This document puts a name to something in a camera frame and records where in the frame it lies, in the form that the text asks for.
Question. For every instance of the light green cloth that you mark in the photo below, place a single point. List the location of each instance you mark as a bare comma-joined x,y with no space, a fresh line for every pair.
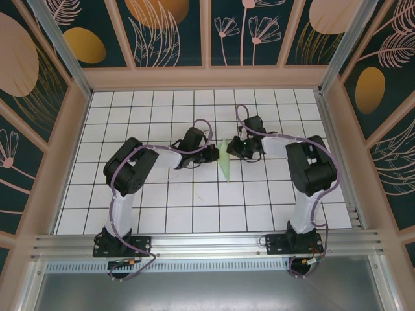
226,165

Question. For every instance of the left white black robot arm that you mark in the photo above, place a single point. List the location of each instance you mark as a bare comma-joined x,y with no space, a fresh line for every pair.
168,158

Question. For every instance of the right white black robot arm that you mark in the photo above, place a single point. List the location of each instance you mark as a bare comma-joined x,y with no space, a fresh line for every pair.
275,145

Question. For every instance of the yellow power connector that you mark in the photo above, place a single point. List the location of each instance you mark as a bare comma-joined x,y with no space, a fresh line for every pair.
305,261
131,261

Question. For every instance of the grey metal shelf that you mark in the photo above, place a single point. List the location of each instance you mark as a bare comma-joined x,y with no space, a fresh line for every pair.
207,291

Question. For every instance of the aluminium side rail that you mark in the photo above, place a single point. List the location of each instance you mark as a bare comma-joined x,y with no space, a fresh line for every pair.
337,129

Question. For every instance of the long aluminium mounting rail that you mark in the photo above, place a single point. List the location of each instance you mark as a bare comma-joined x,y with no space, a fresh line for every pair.
207,244

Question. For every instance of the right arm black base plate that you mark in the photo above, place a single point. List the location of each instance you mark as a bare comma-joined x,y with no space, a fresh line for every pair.
275,244

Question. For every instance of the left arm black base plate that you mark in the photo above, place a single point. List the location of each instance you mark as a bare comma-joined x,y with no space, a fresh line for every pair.
142,244

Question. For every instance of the right aluminium corner post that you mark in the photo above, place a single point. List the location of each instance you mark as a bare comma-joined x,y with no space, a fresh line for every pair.
343,48

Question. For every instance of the aluminium corner post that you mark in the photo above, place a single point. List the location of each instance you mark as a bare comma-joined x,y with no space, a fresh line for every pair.
343,48
65,55

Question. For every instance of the left aluminium corner post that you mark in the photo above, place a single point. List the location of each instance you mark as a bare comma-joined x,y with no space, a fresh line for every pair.
65,55

